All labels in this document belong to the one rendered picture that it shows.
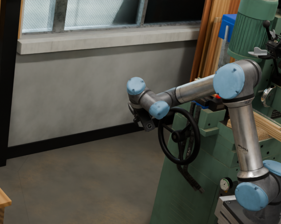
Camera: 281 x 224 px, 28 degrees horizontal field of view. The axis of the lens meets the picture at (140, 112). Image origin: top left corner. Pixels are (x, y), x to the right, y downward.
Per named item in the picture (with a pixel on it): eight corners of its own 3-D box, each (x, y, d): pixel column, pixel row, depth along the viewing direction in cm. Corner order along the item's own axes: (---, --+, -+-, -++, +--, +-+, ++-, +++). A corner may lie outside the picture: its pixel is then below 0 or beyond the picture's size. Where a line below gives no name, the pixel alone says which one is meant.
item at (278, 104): (267, 105, 289) (273, 83, 284) (275, 103, 294) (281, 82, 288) (281, 113, 283) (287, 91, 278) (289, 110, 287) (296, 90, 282)
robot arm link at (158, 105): (178, 101, 226) (158, 86, 230) (162, 107, 217) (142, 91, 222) (170, 116, 230) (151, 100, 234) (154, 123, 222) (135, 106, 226)
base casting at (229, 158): (170, 127, 302) (174, 112, 298) (240, 112, 338) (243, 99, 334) (230, 169, 272) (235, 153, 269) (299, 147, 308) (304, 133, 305)
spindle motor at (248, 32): (219, 52, 277) (235, -10, 264) (242, 49, 288) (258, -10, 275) (245, 65, 266) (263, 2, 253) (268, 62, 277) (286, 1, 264)
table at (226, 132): (153, 102, 295) (156, 92, 293) (194, 95, 314) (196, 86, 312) (236, 158, 255) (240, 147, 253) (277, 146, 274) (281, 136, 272)
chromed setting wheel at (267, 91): (256, 107, 284) (263, 85, 279) (271, 104, 292) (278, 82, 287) (261, 110, 282) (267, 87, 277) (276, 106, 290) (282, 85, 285)
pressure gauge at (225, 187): (217, 189, 272) (221, 175, 269) (222, 187, 275) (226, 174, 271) (226, 196, 268) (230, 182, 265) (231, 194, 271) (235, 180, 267)
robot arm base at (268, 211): (287, 223, 219) (294, 202, 215) (256, 228, 212) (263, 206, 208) (265, 201, 231) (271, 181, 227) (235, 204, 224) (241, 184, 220)
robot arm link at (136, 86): (136, 96, 220) (121, 84, 224) (138, 109, 230) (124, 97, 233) (150, 83, 223) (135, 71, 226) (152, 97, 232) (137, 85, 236)
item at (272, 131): (205, 97, 300) (207, 90, 298) (208, 96, 301) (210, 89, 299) (284, 144, 264) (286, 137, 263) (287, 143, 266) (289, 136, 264)
